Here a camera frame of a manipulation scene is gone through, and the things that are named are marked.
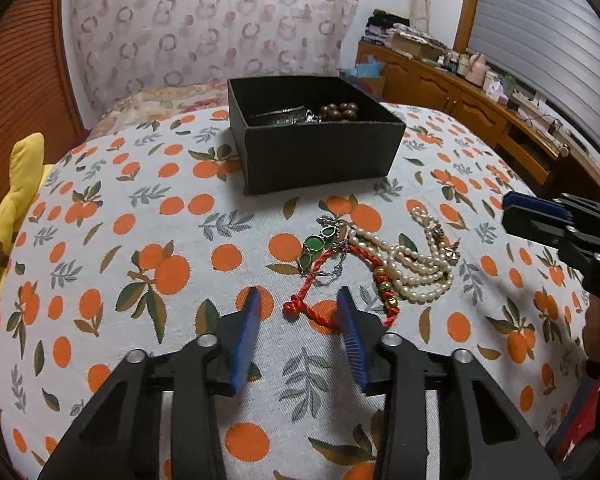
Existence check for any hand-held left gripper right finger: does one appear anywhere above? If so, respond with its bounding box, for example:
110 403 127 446
336 286 561 480

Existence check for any pile of folded clothes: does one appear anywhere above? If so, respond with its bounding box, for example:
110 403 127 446
365 9 411 43

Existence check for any white pearl necklace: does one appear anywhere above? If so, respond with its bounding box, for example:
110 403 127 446
349 206 462 305

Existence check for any green stone chain bracelet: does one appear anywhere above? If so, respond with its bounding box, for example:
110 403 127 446
298 215 350 281

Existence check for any wooden sideboard cabinet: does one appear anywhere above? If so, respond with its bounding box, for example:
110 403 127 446
356 40 600 201

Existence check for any orange fruit print tablecloth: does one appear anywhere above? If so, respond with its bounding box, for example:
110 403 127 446
0 102 600 480

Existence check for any grey window blind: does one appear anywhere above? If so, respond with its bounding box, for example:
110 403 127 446
467 0 600 161

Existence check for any brown cardboard box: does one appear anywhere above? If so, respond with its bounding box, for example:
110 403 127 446
387 30 443 61

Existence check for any red cord bracelet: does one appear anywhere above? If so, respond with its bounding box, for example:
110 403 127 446
283 242 401 328

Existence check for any blue plastic bag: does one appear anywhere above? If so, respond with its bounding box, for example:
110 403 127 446
342 60 386 78

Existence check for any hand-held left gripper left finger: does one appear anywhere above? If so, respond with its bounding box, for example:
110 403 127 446
37 287 262 480

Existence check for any brown louvered wardrobe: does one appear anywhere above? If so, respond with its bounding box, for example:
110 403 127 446
0 0 88 226

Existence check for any pink kettle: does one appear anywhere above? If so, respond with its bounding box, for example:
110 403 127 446
467 52 487 83

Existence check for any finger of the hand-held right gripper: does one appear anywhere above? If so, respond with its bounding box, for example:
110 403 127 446
501 205 600 261
502 192 600 226

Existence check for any yellow plush toy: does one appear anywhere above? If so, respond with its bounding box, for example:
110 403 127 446
0 132 51 321

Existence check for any black box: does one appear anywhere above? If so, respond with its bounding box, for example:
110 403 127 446
227 75 407 196

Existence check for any ring print sheer curtain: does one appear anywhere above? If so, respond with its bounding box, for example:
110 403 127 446
62 0 363 118

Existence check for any patterned pillow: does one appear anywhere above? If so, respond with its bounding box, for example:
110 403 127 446
87 85 241 136

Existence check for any brown wooden bead bracelet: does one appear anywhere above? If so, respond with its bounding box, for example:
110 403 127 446
319 102 359 122

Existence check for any silver bangle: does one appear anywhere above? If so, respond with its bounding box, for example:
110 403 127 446
247 105 308 127

